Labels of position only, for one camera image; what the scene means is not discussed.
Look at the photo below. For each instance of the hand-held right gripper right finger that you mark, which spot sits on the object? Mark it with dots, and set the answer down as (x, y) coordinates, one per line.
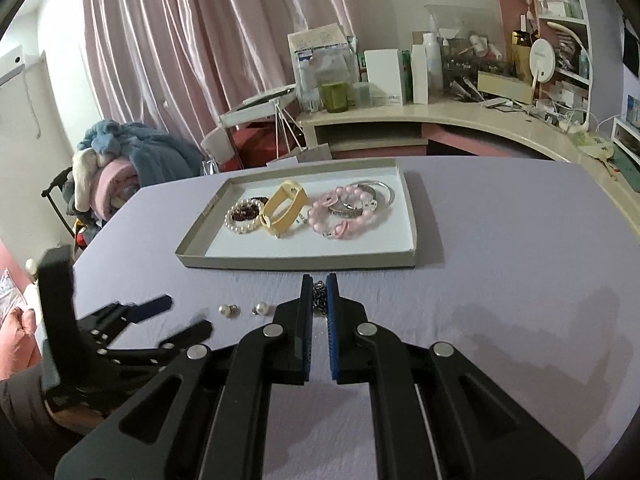
(334, 340)

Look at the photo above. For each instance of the white folding stand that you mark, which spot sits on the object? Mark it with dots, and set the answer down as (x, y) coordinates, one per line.
(250, 110)

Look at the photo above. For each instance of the black chair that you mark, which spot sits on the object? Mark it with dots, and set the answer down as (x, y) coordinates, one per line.
(55, 195)

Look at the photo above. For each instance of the white air conditioner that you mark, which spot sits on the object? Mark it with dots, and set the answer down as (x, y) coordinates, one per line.
(11, 67)

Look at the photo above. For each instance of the engraved silver cuff bangle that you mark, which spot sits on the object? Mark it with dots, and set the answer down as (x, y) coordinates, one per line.
(345, 211)

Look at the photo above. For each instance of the white square bottle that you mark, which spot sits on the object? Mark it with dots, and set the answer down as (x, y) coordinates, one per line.
(419, 77)

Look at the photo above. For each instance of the beige curved desk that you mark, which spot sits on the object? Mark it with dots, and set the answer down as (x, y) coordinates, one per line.
(450, 112)

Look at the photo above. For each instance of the person's left hand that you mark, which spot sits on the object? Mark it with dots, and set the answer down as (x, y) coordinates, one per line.
(17, 345)

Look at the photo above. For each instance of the purple tablecloth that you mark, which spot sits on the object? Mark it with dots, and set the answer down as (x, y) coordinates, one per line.
(500, 285)

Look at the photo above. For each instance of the person's left forearm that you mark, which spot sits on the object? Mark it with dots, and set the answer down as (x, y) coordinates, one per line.
(22, 395)

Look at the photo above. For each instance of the green glass jar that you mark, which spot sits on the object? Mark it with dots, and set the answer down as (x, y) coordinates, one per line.
(334, 97)

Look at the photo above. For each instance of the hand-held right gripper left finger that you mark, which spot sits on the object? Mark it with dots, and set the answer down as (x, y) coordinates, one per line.
(302, 340)

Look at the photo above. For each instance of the beige flat box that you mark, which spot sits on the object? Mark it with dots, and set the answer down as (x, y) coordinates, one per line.
(502, 87)

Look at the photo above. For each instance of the pile of folded blankets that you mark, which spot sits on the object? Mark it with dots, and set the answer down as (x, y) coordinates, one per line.
(145, 155)

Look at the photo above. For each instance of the white carton box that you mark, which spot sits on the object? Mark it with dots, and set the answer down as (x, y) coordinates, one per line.
(382, 77)

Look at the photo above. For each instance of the pink curtain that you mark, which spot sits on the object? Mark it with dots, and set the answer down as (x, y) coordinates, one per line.
(200, 50)

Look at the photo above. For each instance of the clear acrylic cosmetics organizer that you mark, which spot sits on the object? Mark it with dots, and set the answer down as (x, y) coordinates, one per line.
(470, 50)

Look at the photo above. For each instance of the green hand fan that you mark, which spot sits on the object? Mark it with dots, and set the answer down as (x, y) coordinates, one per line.
(595, 145)

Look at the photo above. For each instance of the white desk lamp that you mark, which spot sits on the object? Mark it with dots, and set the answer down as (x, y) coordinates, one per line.
(565, 27)

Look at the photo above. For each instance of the white wall shelf unit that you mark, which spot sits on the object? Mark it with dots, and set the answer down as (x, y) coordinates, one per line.
(600, 20)

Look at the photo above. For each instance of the pearl earring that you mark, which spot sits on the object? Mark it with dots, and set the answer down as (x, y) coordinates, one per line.
(229, 311)
(261, 308)

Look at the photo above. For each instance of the white spray bottle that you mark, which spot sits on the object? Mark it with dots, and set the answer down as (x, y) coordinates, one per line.
(432, 60)

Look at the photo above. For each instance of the thin silver bangle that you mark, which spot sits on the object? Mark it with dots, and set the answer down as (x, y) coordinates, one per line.
(390, 195)

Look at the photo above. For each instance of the round white mirror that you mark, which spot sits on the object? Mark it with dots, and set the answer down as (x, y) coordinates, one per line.
(542, 60)

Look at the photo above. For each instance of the clear plastic document bag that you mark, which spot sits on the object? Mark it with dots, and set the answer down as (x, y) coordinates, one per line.
(320, 60)

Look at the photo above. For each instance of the grey shallow box tray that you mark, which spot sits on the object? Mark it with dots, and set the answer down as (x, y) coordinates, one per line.
(300, 260)

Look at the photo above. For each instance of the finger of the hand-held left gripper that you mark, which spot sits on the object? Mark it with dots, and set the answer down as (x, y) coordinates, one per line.
(190, 335)
(155, 305)

